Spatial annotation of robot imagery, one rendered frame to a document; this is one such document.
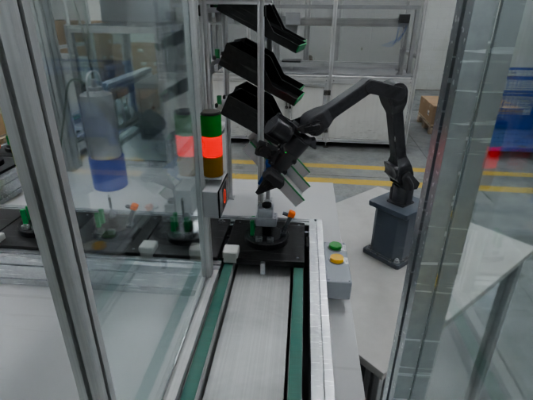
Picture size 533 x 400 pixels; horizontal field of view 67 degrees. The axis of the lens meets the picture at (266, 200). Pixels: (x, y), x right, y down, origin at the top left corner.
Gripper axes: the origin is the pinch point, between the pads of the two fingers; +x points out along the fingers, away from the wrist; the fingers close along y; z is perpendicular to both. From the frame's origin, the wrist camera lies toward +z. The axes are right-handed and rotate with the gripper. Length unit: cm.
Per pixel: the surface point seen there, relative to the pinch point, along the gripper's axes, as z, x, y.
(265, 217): -7.0, 8.4, 2.3
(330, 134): -102, 48, -401
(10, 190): 75, 93, -43
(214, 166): 15.6, -3.2, 21.2
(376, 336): -44, 5, 28
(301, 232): -21.3, 8.5, -5.2
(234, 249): -4.7, 18.9, 10.5
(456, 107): 11, -44, 85
